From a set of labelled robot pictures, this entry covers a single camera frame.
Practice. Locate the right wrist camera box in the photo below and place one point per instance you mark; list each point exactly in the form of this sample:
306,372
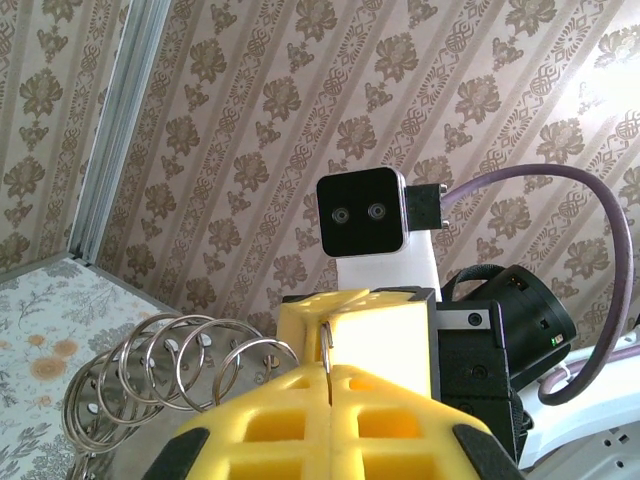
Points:
360,212

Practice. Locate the aluminium back rail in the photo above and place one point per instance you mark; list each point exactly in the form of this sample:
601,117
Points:
35,272

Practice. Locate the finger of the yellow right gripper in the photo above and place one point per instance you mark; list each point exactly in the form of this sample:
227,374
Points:
380,340
300,330

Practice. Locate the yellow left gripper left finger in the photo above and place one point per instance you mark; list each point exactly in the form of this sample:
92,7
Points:
270,430

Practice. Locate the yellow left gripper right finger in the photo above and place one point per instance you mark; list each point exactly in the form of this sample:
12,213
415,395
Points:
395,430

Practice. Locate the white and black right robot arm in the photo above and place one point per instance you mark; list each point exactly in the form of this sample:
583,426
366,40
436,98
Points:
600,440

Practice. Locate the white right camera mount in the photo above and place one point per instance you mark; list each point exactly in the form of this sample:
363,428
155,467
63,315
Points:
385,272

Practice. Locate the aluminium corner post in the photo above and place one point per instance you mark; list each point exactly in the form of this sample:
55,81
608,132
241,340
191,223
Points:
117,125

